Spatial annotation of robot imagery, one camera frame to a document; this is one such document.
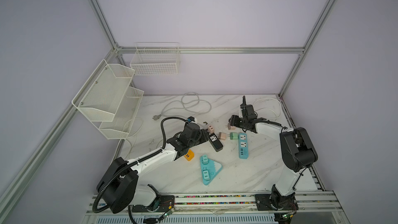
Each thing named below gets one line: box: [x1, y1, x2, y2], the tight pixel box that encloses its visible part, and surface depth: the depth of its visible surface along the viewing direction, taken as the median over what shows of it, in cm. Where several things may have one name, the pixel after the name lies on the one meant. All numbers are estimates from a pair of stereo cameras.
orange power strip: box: [183, 149, 195, 162], surface depth 89 cm
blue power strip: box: [238, 132, 249, 160], surface depth 92 cm
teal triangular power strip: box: [200, 154, 223, 186], surface depth 82 cm
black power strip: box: [208, 132, 224, 152], surface depth 95 cm
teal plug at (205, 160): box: [202, 154, 209, 165], surface depth 82 cm
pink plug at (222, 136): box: [218, 132, 227, 141], surface depth 98 cm
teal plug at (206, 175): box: [203, 169, 211, 181], surface depth 77 cm
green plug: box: [229, 132, 238, 140], surface depth 97 cm
